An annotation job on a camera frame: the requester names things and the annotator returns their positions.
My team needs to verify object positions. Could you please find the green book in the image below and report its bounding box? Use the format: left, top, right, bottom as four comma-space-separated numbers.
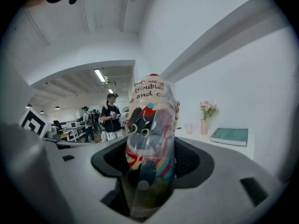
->
209, 127, 249, 147

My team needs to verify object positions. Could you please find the white table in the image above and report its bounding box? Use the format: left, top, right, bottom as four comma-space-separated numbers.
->
174, 126, 255, 161

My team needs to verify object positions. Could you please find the row of white office desks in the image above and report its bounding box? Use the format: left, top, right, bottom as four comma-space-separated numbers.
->
58, 121, 86, 142

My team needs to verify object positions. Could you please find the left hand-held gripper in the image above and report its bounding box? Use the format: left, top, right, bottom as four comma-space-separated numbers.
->
0, 107, 81, 224

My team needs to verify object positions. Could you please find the pink vase with flowers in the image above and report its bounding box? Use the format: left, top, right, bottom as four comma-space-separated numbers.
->
199, 100, 220, 136

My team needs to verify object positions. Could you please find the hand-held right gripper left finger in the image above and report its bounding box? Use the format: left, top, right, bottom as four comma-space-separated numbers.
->
45, 136, 146, 224

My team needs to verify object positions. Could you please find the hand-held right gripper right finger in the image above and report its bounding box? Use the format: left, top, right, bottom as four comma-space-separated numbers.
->
149, 136, 290, 224

